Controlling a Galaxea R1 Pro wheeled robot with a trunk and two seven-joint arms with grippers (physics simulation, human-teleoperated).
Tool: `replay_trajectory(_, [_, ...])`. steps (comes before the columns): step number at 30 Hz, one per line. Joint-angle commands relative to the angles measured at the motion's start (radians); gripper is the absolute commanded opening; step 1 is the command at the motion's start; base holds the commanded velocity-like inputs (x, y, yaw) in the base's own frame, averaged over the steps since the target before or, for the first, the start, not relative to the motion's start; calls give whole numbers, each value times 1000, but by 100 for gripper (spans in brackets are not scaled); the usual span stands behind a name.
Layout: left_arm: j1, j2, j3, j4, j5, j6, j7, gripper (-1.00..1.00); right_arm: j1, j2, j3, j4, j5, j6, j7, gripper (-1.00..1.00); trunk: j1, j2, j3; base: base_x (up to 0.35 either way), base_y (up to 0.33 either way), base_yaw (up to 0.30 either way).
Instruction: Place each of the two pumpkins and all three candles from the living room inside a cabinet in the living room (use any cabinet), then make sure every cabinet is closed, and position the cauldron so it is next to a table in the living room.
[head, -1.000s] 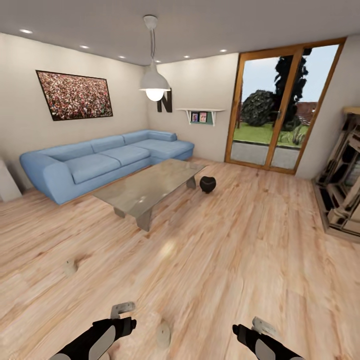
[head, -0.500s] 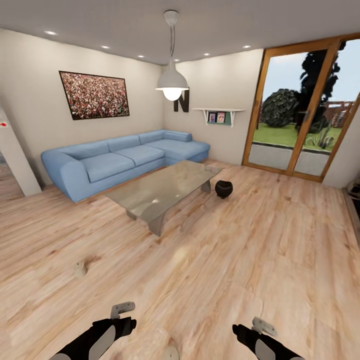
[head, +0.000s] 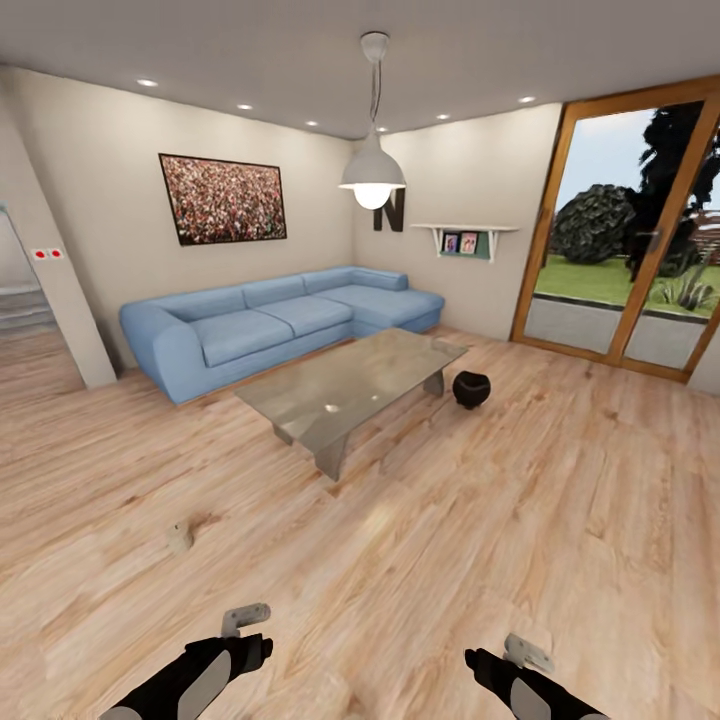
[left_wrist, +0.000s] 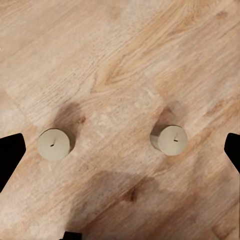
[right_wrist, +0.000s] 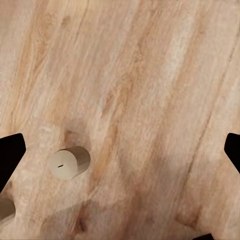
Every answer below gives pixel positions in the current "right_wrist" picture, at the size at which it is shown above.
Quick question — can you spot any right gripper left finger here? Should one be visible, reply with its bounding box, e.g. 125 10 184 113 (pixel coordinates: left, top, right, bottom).
0 133 26 193

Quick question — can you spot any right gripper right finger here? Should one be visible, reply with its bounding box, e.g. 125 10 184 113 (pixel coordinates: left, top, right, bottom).
224 133 240 173

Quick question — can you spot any pillar candle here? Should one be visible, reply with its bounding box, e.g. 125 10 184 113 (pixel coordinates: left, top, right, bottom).
0 198 16 229
49 146 91 181

